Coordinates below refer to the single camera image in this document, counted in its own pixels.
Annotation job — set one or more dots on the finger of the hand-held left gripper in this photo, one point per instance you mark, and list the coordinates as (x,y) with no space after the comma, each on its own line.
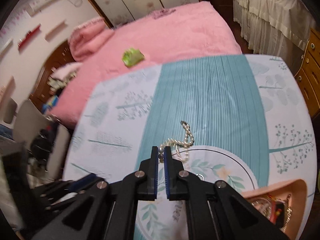
(82,180)
(62,201)

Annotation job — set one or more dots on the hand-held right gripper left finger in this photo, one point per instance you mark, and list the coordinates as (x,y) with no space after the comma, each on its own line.
(156,172)

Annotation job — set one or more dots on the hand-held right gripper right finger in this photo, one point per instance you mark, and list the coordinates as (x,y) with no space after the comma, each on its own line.
(167,175)

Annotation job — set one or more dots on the pink plastic tray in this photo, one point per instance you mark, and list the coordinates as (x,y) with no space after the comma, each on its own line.
(252,192)

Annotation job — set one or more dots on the black bag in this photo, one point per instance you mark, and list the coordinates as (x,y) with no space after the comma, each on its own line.
(41,142)

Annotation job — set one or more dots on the grey chair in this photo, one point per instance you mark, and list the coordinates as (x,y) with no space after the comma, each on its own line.
(30,120)

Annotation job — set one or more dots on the blue box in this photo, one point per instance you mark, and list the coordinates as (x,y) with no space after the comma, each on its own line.
(50,103)

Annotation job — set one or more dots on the pile of clothes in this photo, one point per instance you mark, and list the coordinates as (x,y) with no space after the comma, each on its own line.
(62,76)

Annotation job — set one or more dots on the green plastic bag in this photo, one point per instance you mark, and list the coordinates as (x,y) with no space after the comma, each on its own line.
(132,57)

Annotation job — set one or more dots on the wooden headboard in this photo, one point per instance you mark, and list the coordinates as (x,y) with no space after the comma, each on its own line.
(50,65)

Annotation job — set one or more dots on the pink bedspread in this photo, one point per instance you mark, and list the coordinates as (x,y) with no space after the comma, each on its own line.
(175,37)

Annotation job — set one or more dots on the folded pink blanket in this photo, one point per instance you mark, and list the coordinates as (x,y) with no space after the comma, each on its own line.
(87,40)

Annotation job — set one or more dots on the pink cloth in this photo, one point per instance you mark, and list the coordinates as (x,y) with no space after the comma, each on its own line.
(163,13)

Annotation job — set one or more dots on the wooden cabinet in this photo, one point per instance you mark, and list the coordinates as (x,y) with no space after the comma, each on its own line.
(311,75)

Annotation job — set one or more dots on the white air conditioner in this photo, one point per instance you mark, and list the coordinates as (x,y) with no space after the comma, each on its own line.
(46,0)

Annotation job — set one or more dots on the white lace cover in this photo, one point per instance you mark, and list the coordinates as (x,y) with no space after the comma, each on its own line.
(272,10)

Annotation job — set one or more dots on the white wall shelf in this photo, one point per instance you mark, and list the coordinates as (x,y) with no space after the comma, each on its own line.
(56,31)

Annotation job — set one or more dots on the red wall shelf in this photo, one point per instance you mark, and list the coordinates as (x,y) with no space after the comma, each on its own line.
(28,38)

